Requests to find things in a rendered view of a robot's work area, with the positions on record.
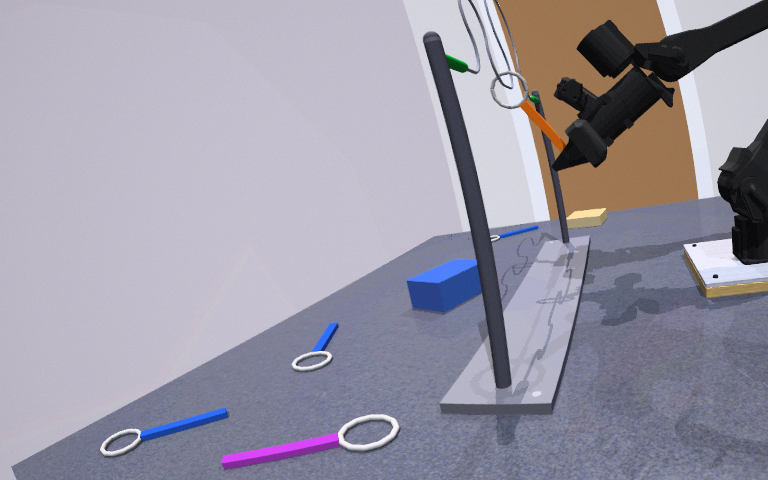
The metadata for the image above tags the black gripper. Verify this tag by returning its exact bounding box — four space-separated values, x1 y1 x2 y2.
551 88 638 171

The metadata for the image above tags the white loop with blue handle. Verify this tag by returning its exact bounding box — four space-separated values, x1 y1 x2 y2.
291 323 338 372
100 407 228 457
490 225 539 242

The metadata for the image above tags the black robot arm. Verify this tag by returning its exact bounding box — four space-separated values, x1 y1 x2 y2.
553 0 768 265

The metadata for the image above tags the purple handle with white loop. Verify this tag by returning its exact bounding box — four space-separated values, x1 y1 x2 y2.
221 414 399 469

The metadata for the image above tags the blue rectangular block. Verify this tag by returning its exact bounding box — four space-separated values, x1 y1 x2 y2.
407 259 482 312

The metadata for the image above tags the grey loop with orange handle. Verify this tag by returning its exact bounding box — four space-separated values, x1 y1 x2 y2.
490 70 566 152

